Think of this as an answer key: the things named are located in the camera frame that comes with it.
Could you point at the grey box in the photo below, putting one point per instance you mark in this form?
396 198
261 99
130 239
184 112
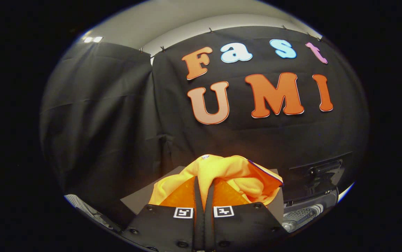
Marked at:
138 199

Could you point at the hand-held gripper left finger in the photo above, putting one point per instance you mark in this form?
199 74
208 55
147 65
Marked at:
166 227

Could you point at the yellow polo shirt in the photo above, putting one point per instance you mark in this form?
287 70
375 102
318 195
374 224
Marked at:
228 169

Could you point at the grey ribbed object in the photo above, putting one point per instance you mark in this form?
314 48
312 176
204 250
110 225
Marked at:
89 209

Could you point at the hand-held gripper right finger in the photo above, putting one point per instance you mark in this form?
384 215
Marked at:
242 227

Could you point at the black backdrop cloth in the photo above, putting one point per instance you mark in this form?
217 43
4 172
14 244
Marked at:
117 122

